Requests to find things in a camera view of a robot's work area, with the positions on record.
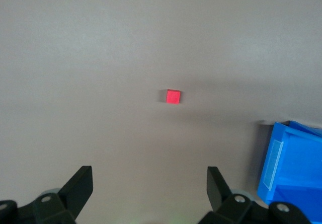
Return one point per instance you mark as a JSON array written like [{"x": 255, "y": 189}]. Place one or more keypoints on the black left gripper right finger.
[{"x": 221, "y": 196}]

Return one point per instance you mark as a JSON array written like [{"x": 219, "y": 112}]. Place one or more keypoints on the small red cube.
[{"x": 173, "y": 96}]

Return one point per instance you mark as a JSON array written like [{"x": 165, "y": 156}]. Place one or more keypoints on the large table cover mat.
[{"x": 100, "y": 58}]

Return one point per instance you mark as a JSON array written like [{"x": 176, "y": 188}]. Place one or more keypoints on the blue plastic storage bin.
[{"x": 299, "y": 163}]

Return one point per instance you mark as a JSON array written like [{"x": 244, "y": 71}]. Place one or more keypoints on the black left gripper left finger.
[{"x": 73, "y": 191}]

